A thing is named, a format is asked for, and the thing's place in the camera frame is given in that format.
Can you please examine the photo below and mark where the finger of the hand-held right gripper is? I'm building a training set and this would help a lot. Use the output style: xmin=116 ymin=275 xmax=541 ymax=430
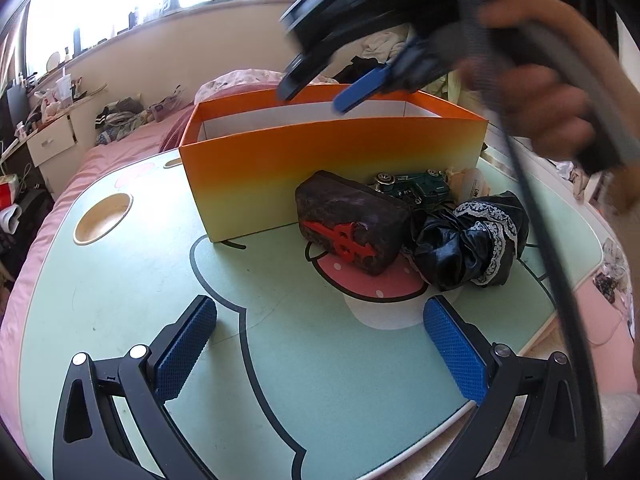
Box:
xmin=332 ymin=35 xmax=461 ymax=114
xmin=276 ymin=42 xmax=346 ymax=104

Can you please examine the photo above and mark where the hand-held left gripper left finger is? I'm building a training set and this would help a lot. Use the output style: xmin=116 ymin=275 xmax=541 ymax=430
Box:
xmin=52 ymin=295 xmax=218 ymax=480

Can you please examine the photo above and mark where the bed with pink sheet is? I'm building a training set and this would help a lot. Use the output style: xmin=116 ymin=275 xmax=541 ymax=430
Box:
xmin=0 ymin=107 xmax=640 ymax=461

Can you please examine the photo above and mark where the white drink cup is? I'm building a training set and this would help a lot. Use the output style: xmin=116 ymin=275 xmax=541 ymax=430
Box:
xmin=52 ymin=67 xmax=73 ymax=103

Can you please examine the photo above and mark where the red cardboard box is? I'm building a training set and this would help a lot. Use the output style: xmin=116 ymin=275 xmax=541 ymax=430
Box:
xmin=0 ymin=175 xmax=21 ymax=208

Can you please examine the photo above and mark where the black cable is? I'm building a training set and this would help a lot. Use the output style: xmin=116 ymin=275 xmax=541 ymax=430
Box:
xmin=447 ymin=0 xmax=608 ymax=468

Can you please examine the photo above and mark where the black lace scrunchie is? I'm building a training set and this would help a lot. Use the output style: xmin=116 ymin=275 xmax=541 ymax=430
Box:
xmin=402 ymin=190 xmax=531 ymax=293

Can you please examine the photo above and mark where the white clothes pile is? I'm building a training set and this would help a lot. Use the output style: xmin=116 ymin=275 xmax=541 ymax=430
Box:
xmin=360 ymin=30 xmax=416 ymax=61

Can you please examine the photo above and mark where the pink floral blanket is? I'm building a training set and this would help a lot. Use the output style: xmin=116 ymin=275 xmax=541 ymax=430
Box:
xmin=194 ymin=67 xmax=341 ymax=106

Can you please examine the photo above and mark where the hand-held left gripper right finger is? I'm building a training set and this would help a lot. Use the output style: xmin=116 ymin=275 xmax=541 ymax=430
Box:
xmin=422 ymin=295 xmax=608 ymax=480

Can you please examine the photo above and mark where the tan and white plush toy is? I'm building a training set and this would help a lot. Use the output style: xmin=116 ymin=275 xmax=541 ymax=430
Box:
xmin=447 ymin=166 xmax=488 ymax=201

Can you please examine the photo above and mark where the black clothes pile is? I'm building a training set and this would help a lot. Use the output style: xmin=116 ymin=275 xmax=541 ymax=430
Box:
xmin=345 ymin=55 xmax=386 ymax=83

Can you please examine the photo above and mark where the pile of mixed clothes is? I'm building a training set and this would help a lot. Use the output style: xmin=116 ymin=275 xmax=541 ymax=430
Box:
xmin=92 ymin=97 xmax=193 ymax=146

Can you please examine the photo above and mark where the black bag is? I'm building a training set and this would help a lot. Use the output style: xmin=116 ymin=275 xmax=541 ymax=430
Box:
xmin=0 ymin=187 xmax=56 ymax=281

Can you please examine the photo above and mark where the green cartoon desktop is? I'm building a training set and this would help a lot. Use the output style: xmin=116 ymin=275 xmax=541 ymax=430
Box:
xmin=5 ymin=157 xmax=628 ymax=480

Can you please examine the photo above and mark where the maroon pillow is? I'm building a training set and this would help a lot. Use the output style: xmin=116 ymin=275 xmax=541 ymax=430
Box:
xmin=159 ymin=112 xmax=196 ymax=153

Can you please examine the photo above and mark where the green toy car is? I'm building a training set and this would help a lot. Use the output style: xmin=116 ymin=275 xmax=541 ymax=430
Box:
xmin=369 ymin=170 xmax=453 ymax=208

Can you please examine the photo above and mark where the white nightstand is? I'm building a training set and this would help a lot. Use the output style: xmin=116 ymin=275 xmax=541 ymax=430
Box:
xmin=25 ymin=110 xmax=78 ymax=196

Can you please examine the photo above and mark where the brown pouch with red emblem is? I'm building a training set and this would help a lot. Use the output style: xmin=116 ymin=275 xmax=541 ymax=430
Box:
xmin=294 ymin=170 xmax=413 ymax=277

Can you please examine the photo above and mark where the person's right hand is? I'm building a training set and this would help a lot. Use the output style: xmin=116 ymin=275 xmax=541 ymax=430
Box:
xmin=457 ymin=0 xmax=627 ymax=162

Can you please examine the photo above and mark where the orange cardboard box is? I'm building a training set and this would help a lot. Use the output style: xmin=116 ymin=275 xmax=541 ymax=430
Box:
xmin=179 ymin=84 xmax=490 ymax=245

